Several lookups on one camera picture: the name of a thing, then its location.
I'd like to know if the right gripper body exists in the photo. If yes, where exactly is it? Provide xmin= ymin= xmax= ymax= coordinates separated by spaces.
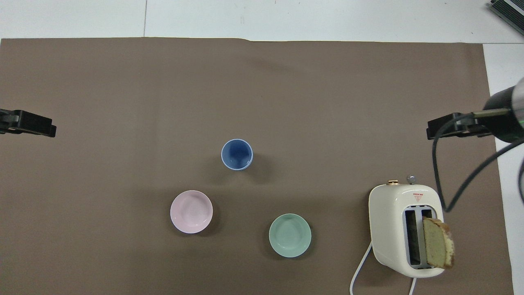
xmin=477 ymin=86 xmax=524 ymax=144

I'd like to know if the pink bowl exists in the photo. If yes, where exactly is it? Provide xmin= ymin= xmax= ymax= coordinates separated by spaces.
xmin=170 ymin=190 xmax=214 ymax=234

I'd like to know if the cream white toaster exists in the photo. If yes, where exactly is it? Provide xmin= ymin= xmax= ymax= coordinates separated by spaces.
xmin=368 ymin=175 xmax=446 ymax=279

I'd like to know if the green plate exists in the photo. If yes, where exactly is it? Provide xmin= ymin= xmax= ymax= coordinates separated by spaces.
xmin=269 ymin=213 xmax=312 ymax=259

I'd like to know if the white power cord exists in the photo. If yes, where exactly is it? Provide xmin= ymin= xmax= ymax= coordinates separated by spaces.
xmin=350 ymin=241 xmax=418 ymax=295

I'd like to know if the blue cup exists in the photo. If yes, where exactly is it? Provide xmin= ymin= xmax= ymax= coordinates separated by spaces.
xmin=221 ymin=138 xmax=254 ymax=171

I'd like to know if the bread slice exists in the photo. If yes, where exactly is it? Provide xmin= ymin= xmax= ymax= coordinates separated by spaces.
xmin=422 ymin=217 xmax=456 ymax=270

